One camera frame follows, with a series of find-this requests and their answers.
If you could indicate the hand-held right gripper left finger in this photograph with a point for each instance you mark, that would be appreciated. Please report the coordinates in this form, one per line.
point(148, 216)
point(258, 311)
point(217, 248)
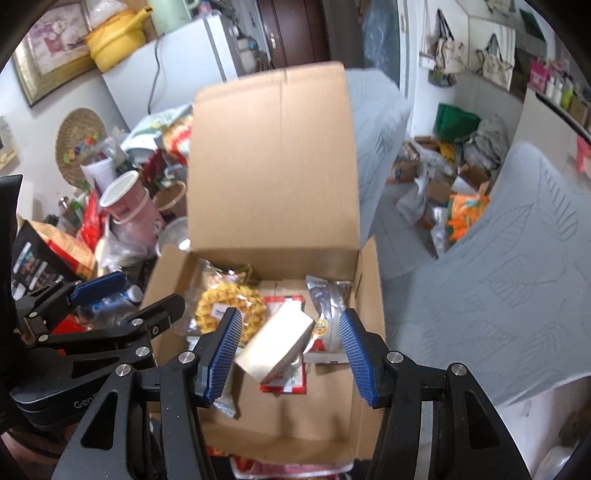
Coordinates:
point(221, 360)

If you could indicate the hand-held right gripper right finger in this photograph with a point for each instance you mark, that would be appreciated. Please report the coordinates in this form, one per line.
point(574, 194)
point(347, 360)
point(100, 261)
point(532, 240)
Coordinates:
point(360, 362)

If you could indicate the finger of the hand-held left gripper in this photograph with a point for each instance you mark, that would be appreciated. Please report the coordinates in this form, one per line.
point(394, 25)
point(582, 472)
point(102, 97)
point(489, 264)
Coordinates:
point(138, 321)
point(99, 287)

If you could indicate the beige rectangular block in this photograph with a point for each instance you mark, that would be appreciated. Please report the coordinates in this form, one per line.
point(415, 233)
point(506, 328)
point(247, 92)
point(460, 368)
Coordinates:
point(272, 346)

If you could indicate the yellow round snack pack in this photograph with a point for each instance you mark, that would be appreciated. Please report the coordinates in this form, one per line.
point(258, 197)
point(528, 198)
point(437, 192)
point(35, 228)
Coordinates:
point(231, 297)

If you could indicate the silver snack packet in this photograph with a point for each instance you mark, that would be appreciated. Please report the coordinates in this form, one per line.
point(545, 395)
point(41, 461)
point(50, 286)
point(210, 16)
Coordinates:
point(328, 300)

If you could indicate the red white snack packet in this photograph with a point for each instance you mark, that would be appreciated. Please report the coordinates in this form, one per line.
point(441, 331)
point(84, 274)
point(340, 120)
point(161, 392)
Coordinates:
point(288, 383)

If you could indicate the brown cardboard box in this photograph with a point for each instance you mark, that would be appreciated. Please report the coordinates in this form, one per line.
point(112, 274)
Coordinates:
point(272, 161)

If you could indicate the blue label plastic bottle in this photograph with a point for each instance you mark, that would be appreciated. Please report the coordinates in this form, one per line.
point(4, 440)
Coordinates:
point(120, 300)

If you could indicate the clear plastic bag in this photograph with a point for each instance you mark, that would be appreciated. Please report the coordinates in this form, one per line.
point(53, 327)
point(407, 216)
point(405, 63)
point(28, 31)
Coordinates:
point(122, 251)

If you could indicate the orange red snack box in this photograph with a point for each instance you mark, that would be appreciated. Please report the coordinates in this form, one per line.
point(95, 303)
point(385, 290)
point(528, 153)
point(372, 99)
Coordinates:
point(69, 247)

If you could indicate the black snack bag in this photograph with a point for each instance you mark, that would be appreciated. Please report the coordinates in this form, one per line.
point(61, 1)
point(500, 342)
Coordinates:
point(32, 267)

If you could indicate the pink paper cup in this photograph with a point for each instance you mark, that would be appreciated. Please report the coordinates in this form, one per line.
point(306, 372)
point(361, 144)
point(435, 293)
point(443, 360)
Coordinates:
point(143, 221)
point(122, 194)

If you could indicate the steel bowl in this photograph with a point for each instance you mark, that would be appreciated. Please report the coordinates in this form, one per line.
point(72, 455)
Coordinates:
point(173, 237)

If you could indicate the white printed paper cup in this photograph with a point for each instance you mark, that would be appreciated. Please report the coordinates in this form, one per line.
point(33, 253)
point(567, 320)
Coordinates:
point(99, 175)

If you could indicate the woven round mat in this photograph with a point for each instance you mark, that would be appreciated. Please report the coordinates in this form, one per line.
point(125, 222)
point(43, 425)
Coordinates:
point(76, 138)

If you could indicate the white green printed box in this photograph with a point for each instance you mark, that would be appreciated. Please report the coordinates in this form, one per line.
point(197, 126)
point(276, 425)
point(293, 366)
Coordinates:
point(152, 127)

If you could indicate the red yellow snack bag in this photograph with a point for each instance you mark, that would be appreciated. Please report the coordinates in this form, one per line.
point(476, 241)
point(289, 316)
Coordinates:
point(178, 136)

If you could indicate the orange snack bag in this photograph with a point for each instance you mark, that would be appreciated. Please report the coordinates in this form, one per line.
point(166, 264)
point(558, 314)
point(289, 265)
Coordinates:
point(466, 217)

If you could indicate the white fridge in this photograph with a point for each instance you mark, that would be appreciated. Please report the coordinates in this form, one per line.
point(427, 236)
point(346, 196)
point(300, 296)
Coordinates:
point(184, 64)

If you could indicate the yellow pot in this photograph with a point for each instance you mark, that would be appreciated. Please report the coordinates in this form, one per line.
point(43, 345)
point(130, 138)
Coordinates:
point(115, 39)

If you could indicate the framed picture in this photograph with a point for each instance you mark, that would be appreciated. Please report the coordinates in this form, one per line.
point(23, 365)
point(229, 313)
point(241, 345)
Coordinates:
point(51, 41)

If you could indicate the grey cloth pile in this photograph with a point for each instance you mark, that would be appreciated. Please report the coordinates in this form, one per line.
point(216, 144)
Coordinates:
point(487, 141)

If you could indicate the green bag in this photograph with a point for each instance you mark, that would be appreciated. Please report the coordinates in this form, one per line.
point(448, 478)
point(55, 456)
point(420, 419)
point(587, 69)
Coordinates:
point(455, 122)

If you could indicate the white plastic bag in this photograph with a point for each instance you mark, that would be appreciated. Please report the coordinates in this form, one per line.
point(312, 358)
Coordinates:
point(104, 9)

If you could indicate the pink paper bag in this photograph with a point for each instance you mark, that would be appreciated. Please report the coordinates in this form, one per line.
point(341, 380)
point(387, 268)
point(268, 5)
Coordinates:
point(584, 154)

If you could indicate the brown door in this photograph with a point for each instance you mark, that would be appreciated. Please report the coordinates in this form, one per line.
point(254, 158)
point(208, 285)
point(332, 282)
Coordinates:
point(291, 32)

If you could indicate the blue plastic cover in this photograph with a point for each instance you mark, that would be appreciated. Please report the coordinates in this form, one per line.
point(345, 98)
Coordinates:
point(381, 41)

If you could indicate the beige tote bag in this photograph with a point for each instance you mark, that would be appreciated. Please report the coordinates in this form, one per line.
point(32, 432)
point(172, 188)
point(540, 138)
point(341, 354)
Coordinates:
point(447, 50)
point(496, 67)

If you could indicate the row of cosmetic bottles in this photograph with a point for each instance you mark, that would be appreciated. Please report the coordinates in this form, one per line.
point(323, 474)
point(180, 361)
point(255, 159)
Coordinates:
point(561, 92)

